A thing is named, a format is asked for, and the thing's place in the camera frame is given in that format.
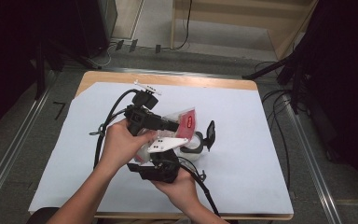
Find black metal stand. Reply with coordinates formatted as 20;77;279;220
34;40;102;101

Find red and white spouted pouch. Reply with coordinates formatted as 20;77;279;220
134;107;198;164

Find white paper sheet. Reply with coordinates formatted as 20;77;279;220
28;81;294;216

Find light wooden frame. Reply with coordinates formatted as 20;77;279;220
170;0;320;60

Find dark curtain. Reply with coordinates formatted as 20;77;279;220
0;0;85;141
292;0;358;200

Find metal floor rail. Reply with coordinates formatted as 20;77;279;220
0;87;52;216
101;66;243;79
283;102;343;224

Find person's right hand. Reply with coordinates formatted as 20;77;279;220
150;169;200;209

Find person's left hand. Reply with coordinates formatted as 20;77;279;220
101;119;158;171

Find hanging black cable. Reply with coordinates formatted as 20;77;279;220
171;0;194;51

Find right hand-held gripper cable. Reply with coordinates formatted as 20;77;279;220
176;157;222;217

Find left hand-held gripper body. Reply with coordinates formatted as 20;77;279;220
124;79;163;137

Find black floor cable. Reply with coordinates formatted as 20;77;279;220
255;60;293;190

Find white floor cable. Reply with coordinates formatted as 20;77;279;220
89;43;119;68

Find black tripod stand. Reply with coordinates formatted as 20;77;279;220
241;52;307;115

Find wooden table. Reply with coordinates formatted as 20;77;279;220
27;70;295;221

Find black cabinet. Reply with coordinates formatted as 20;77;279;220
74;0;118;59

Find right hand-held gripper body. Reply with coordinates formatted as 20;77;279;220
138;136;189;184

